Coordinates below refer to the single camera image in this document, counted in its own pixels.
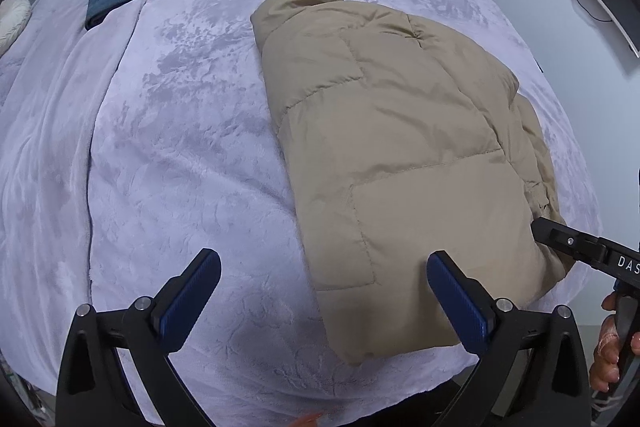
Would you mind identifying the person's right hand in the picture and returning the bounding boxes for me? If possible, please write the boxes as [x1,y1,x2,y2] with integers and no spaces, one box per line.
[588,291,640,391]

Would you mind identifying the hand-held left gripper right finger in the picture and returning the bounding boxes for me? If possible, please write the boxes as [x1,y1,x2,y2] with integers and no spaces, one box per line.
[426,250,593,427]

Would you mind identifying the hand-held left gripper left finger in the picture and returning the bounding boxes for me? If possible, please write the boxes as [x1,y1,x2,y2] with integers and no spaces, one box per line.
[54,248,222,427]

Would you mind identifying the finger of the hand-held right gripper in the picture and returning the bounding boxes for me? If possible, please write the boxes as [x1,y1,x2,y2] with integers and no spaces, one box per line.
[531,216,608,268]

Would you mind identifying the lavender fleece blanket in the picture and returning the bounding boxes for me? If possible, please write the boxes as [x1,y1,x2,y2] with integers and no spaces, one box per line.
[0,0,603,420]

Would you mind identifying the white round cushion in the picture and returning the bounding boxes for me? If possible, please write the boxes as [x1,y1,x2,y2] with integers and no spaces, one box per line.
[0,0,32,58]

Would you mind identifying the beige puffer jacket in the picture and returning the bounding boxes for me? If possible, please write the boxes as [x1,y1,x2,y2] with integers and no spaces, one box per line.
[250,0,576,365]

